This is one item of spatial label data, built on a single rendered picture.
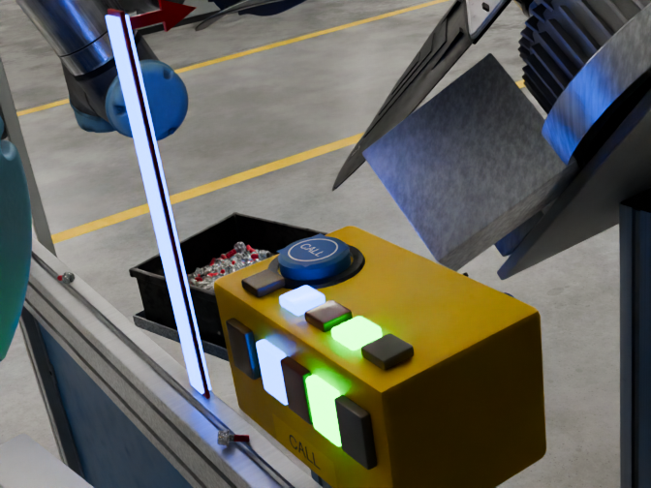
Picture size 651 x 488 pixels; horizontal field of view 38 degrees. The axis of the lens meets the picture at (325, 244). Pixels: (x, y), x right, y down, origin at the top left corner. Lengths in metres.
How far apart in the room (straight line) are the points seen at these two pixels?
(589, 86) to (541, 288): 1.98
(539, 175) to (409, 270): 0.35
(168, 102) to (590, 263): 2.11
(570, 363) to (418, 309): 1.93
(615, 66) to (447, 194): 0.19
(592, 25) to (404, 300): 0.40
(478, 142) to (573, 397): 1.47
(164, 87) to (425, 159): 0.25
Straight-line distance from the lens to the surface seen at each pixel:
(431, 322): 0.46
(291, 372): 0.47
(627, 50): 0.77
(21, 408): 2.61
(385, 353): 0.42
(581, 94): 0.78
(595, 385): 2.31
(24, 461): 0.57
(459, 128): 0.86
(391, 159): 0.87
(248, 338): 0.50
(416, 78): 1.02
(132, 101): 0.72
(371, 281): 0.50
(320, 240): 0.53
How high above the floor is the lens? 1.30
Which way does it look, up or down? 25 degrees down
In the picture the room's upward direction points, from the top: 9 degrees counter-clockwise
